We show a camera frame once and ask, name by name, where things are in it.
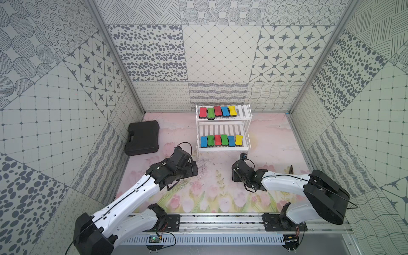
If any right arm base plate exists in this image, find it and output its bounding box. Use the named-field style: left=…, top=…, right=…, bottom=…
left=261, top=213, right=308, bottom=232

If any shelf blue eraser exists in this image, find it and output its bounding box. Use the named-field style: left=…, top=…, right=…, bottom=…
left=200, top=136, right=208, bottom=148
left=221, top=106, right=230, bottom=118
left=227, top=136, right=236, bottom=147

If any shelf red eraser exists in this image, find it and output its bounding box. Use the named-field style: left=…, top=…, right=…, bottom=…
left=214, top=106, right=223, bottom=117
left=214, top=135, right=222, bottom=146
left=199, top=107, right=207, bottom=119

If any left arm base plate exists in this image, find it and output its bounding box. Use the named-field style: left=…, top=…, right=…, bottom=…
left=155, top=214, right=181, bottom=232

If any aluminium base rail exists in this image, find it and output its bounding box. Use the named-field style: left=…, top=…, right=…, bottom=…
left=90, top=212, right=354, bottom=235

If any white perforated cable duct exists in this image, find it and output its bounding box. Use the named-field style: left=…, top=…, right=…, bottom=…
left=123, top=234, right=284, bottom=245

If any lower shelf green eraser outer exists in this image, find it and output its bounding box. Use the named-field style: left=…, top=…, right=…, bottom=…
left=207, top=135, right=215, bottom=147

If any right black controller box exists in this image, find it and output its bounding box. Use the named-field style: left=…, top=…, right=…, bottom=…
left=282, top=235, right=300, bottom=252

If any white wooden slatted shelf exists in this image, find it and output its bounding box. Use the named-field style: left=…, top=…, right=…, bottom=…
left=195, top=104, right=253, bottom=156

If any left green circuit board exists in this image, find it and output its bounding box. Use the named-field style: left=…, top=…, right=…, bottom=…
left=146, top=235, right=163, bottom=251

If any shelf yellow eraser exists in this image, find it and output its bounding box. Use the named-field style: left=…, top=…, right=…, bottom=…
left=228, top=106, right=238, bottom=118
left=235, top=135, right=243, bottom=146

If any shelf green eraser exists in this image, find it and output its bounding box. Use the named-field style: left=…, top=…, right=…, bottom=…
left=207, top=135, right=215, bottom=147
left=221, top=135, right=229, bottom=146
left=207, top=108, right=216, bottom=120

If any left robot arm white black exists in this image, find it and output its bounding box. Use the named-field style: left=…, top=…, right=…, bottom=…
left=71, top=146, right=198, bottom=255

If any black plastic tool case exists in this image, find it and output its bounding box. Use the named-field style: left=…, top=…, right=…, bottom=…
left=124, top=120, right=160, bottom=156

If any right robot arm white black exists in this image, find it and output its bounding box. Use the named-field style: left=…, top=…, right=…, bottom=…
left=232, top=159, right=350, bottom=225

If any top shelf green eraser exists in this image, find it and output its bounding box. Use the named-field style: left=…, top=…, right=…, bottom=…
left=207, top=108, right=216, bottom=120

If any lower shelf green eraser inner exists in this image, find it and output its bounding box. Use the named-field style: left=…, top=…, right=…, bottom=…
left=221, top=135, right=229, bottom=146

